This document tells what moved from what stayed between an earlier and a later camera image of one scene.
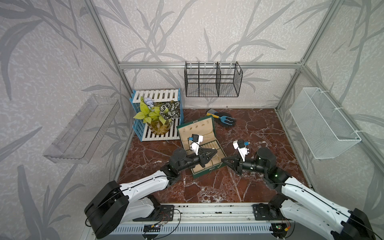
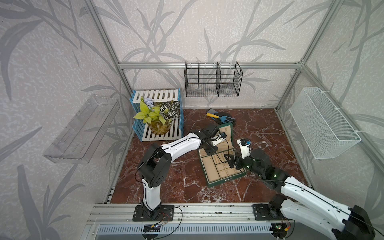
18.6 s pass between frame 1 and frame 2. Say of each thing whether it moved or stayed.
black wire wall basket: stayed
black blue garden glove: stayed
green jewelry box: moved
